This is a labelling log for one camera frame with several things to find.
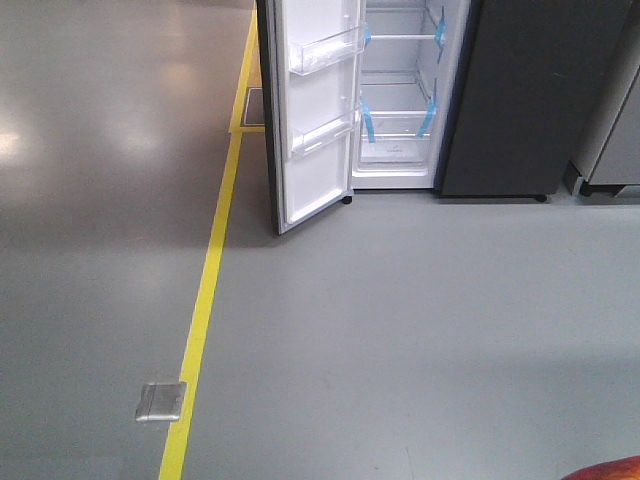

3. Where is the clear crisper drawer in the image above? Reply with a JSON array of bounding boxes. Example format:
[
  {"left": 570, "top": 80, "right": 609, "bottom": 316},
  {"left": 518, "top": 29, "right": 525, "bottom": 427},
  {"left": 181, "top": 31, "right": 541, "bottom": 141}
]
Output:
[{"left": 359, "top": 112, "right": 432, "bottom": 170}]

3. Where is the clear lower door bin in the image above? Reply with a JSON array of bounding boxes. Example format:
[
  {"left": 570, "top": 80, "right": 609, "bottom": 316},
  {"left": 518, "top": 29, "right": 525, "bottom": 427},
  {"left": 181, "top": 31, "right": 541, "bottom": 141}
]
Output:
[{"left": 291, "top": 109, "right": 360, "bottom": 156}]

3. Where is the clear door bin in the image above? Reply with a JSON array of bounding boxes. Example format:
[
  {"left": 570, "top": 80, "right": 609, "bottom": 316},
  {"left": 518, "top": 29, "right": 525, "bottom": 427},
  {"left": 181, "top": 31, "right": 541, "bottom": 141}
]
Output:
[
  {"left": 291, "top": 109, "right": 360, "bottom": 156},
  {"left": 288, "top": 26, "right": 365, "bottom": 76}
]

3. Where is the dark grey fridge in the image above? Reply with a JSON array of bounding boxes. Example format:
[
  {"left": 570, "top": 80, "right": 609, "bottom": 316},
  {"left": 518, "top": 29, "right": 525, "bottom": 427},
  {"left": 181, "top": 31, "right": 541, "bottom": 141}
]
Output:
[{"left": 351, "top": 1, "right": 636, "bottom": 202}]

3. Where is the fridge door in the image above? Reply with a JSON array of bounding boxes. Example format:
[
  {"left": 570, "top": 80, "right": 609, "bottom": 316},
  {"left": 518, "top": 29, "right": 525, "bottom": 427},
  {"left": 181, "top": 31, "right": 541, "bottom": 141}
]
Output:
[{"left": 256, "top": 1, "right": 365, "bottom": 235}]

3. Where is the grey cabinet beside fridge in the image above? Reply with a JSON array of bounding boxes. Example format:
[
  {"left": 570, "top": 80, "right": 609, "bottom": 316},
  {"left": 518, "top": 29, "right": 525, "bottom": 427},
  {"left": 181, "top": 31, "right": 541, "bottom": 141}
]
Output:
[{"left": 564, "top": 64, "right": 640, "bottom": 197}]

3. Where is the red yellow apple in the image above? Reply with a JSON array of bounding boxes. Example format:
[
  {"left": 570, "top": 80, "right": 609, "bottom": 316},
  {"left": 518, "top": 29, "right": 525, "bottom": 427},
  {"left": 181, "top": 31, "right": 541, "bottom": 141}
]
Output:
[{"left": 562, "top": 455, "right": 640, "bottom": 480}]

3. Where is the clear upper door bin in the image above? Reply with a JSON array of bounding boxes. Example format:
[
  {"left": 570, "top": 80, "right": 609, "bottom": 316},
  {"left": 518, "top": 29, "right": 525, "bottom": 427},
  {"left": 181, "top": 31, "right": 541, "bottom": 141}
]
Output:
[{"left": 288, "top": 26, "right": 365, "bottom": 76}]

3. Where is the yellow floor tape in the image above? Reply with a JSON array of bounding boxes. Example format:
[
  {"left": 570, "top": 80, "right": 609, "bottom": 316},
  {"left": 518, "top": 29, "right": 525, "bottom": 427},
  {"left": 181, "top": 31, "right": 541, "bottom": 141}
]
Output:
[{"left": 158, "top": 10, "right": 264, "bottom": 479}]

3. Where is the silver floor socket plate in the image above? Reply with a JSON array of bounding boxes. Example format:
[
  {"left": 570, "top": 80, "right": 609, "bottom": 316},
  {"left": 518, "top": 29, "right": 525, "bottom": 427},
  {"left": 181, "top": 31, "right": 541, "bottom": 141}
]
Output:
[{"left": 134, "top": 381, "right": 187, "bottom": 423}]

